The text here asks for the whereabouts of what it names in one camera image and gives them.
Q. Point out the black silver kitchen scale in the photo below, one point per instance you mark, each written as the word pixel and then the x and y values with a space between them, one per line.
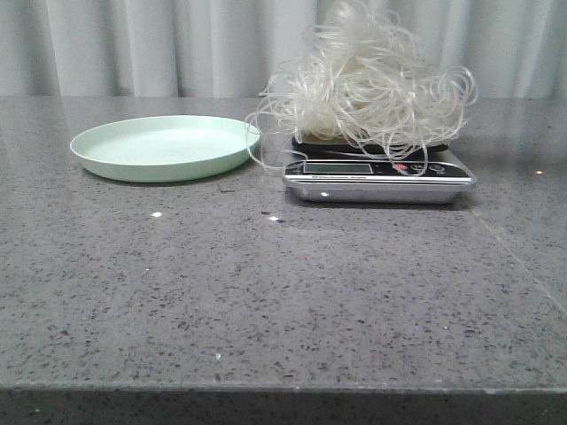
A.
pixel 334 171

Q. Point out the white vermicelli noodle bundle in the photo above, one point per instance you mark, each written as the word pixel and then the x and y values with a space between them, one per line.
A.
pixel 362 83

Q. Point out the white pleated curtain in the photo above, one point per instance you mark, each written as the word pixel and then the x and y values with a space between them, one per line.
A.
pixel 230 48

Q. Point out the light green round plate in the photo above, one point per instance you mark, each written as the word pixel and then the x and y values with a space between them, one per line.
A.
pixel 174 148

